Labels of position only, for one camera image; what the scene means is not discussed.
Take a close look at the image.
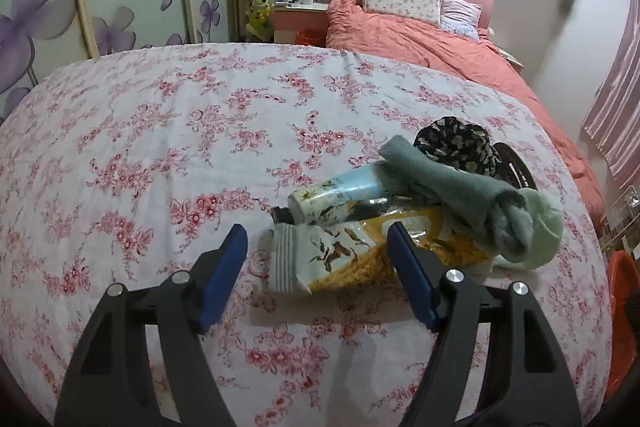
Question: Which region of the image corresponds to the white wire rack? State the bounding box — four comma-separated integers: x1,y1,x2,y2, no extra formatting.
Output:
597,184,640,258

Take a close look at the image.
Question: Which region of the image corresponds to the brown slotted plastic clip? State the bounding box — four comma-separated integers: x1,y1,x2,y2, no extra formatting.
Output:
492,143,538,192

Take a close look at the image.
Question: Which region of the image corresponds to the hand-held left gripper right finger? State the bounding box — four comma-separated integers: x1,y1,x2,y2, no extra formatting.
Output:
387,222,583,427

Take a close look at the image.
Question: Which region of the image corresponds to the pink floral tablecloth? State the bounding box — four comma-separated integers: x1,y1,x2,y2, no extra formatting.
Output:
0,42,616,427

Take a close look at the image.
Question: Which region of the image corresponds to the black floral cloth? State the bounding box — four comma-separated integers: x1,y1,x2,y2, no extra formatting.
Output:
412,117,501,180

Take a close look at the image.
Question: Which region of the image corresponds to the yellow bird print tube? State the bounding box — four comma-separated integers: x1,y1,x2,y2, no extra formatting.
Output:
267,204,493,295

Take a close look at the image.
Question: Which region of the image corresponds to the pink curtain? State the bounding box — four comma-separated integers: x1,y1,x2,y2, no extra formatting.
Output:
582,0,640,192

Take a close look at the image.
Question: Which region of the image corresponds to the light blue bird print tube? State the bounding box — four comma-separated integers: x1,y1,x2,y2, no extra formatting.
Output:
272,159,401,225

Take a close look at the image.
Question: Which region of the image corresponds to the pink striped pillow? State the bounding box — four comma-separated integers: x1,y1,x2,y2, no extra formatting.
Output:
440,0,483,40

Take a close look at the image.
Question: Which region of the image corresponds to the orange plastic laundry basket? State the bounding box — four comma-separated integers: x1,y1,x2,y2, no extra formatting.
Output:
602,249,640,405

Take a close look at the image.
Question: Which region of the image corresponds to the grey green sock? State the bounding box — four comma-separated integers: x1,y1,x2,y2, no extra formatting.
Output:
378,134,533,264

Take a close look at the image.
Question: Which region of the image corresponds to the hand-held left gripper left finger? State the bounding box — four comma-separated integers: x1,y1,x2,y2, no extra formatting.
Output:
54,223,249,427

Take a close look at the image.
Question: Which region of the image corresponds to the light green sock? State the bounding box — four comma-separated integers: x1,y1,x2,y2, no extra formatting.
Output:
492,188,563,270

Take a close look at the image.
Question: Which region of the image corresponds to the bed with red duvet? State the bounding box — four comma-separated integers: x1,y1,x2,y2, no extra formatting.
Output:
325,0,608,238

